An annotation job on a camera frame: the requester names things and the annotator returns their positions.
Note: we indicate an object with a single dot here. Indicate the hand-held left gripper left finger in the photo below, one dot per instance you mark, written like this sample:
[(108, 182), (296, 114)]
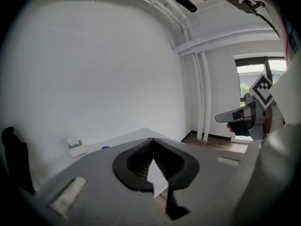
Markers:
[(98, 196)]

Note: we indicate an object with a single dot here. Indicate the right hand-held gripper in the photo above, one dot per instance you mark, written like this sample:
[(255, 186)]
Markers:
[(259, 123)]

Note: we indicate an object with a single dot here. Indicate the person's right forearm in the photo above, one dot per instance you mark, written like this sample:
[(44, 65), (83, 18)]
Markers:
[(289, 91)]

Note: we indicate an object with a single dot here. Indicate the white ceiling pipe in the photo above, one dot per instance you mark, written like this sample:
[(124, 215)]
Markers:
[(162, 1)]

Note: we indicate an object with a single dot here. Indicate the black framed window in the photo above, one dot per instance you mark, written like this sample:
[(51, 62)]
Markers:
[(249, 60)]

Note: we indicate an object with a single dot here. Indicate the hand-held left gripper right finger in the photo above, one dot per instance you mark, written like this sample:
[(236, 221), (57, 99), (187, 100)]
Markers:
[(207, 185)]

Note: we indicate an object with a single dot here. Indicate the white vertical pipe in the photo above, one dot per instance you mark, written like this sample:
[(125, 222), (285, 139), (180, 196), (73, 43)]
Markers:
[(199, 95), (206, 95)]

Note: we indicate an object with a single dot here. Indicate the black office chair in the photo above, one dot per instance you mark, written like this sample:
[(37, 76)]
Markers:
[(16, 159)]

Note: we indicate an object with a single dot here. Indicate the blue lidded wipes pack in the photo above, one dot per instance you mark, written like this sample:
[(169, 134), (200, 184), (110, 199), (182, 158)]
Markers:
[(105, 147)]

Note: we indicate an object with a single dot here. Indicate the grey white tissue box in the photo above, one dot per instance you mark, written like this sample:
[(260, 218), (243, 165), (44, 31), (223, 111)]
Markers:
[(76, 149)]

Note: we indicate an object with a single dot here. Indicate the black head camera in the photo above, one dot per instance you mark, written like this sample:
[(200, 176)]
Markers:
[(185, 1)]

